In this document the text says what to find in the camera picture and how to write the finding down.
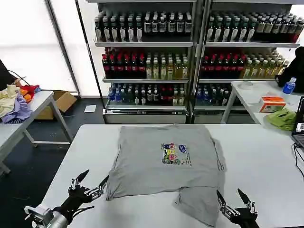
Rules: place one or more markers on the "clear tape roll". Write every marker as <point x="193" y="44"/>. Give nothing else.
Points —
<point x="245" y="84"/>

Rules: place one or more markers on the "white desk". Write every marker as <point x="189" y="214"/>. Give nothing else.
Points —
<point x="247" y="97"/>

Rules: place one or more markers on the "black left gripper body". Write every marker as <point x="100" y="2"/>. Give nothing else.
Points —
<point x="74" y="196"/>

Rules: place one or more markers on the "blue plastic bottle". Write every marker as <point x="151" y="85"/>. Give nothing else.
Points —
<point x="289" y="86"/>

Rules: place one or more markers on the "orange tissue box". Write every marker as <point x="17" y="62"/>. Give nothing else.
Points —
<point x="272" y="105"/>

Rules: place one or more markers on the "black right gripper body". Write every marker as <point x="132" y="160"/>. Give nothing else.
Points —
<point x="245" y="218"/>

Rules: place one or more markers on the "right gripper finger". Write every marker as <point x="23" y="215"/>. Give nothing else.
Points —
<point x="223" y="202"/>
<point x="245" y="198"/>

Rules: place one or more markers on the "person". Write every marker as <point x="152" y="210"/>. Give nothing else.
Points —
<point x="293" y="69"/>

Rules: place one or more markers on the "white paper sheet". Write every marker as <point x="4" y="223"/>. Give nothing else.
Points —
<point x="90" y="108"/>

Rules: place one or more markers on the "black laptop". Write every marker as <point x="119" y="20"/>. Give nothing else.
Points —
<point x="299" y="123"/>

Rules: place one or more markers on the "cream cloth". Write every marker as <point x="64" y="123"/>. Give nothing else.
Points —
<point x="7" y="97"/>

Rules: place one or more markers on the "shelf rack of bottles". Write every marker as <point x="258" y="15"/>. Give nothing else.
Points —
<point x="242" y="57"/>
<point x="145" y="57"/>

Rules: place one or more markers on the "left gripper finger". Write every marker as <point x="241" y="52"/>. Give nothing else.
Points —
<point x="80" y="177"/>
<point x="101" y="186"/>

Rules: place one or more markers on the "purple cloth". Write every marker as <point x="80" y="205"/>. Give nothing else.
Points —
<point x="20" y="107"/>

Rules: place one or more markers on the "red orange cloth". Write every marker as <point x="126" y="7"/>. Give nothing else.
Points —
<point x="29" y="90"/>

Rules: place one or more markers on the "brown cardboard box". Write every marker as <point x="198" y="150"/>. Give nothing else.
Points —
<point x="63" y="101"/>

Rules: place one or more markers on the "green cloth bag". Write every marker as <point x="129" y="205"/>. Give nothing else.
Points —
<point x="282" y="118"/>

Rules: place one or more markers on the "white side table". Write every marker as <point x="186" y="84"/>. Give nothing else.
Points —
<point x="40" y="99"/>

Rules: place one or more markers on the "dark window frame post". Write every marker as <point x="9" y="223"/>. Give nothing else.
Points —
<point x="63" y="47"/>

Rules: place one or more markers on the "grey printed shirt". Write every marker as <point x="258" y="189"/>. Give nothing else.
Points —
<point x="166" y="164"/>

